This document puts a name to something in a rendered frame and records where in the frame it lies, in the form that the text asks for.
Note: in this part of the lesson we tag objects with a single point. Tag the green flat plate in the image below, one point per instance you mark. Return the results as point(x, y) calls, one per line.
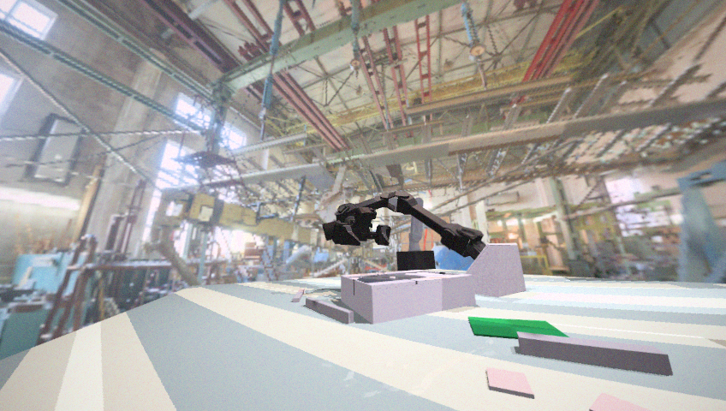
point(507, 328)

